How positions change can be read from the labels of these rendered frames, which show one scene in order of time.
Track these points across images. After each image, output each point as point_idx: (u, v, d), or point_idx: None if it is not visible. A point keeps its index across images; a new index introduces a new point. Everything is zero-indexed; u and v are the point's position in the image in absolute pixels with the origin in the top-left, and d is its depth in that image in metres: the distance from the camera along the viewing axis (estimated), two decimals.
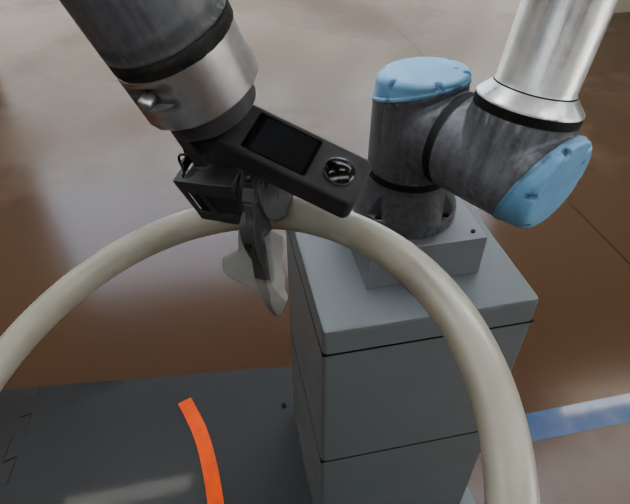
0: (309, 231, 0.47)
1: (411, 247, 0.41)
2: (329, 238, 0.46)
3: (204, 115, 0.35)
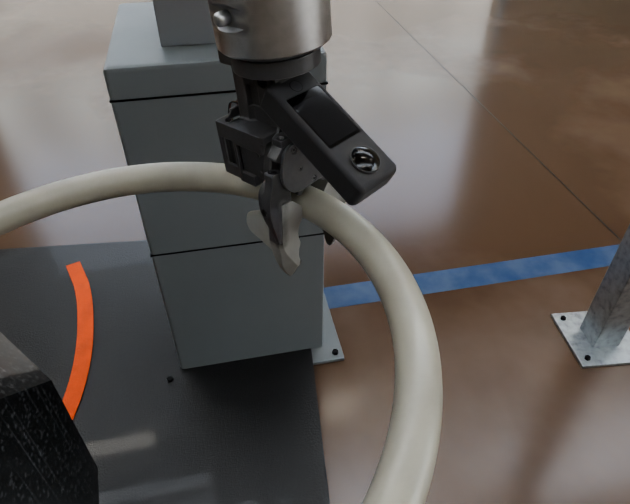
0: (315, 219, 0.47)
1: (400, 261, 0.41)
2: (330, 232, 0.46)
3: (265, 51, 0.37)
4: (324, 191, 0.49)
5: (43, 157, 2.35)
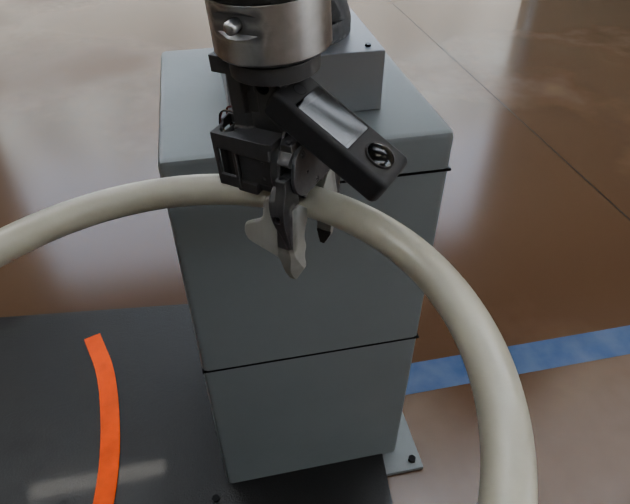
0: (324, 216, 0.47)
1: (427, 244, 0.42)
2: (343, 227, 0.46)
3: (279, 57, 0.37)
4: None
5: (53, 197, 2.10)
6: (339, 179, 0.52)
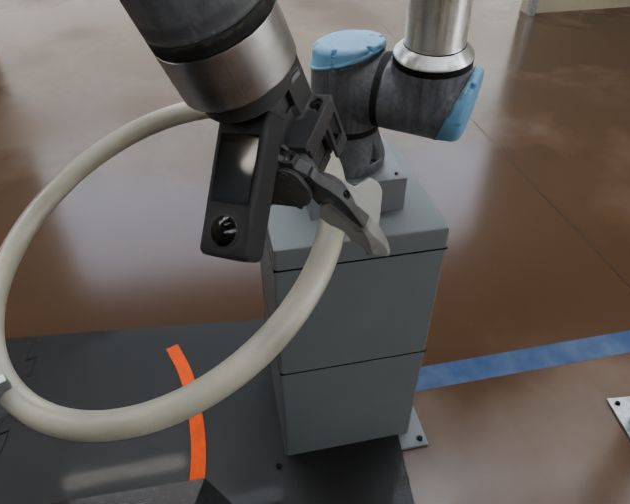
0: None
1: None
2: None
3: (177, 89, 0.38)
4: (320, 217, 0.46)
5: (122, 230, 2.55)
6: (354, 217, 0.44)
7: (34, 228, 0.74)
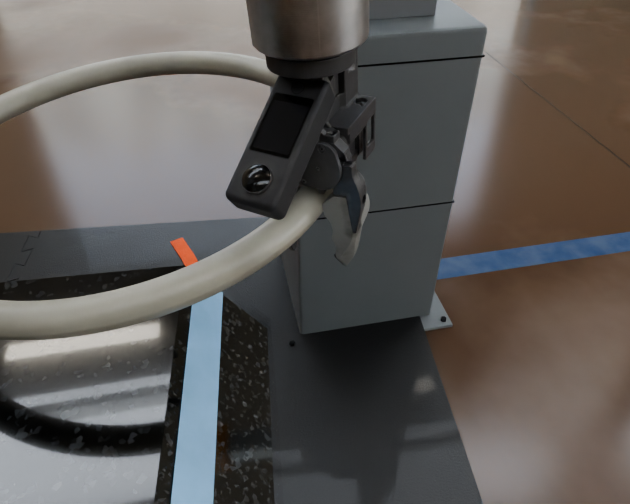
0: (244, 72, 0.70)
1: None
2: (256, 77, 0.69)
3: (251, 36, 0.40)
4: (323, 205, 0.48)
5: (123, 142, 2.43)
6: (357, 221, 0.47)
7: None
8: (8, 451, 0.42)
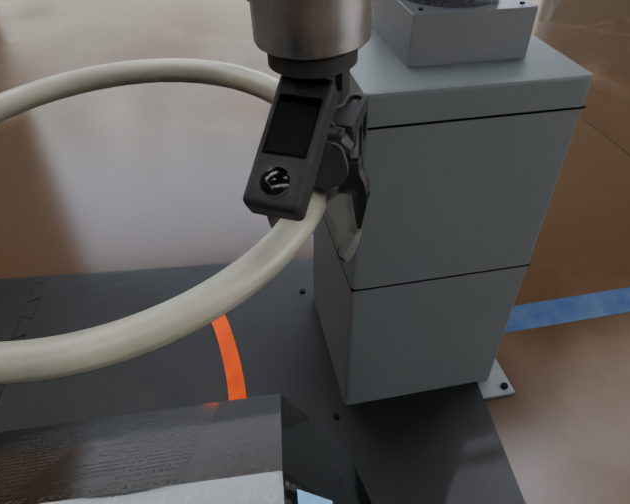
0: (205, 77, 0.68)
1: (273, 77, 0.64)
2: (219, 81, 0.68)
3: (255, 38, 0.39)
4: (326, 204, 0.48)
5: (136, 170, 2.25)
6: (362, 216, 0.48)
7: None
8: None
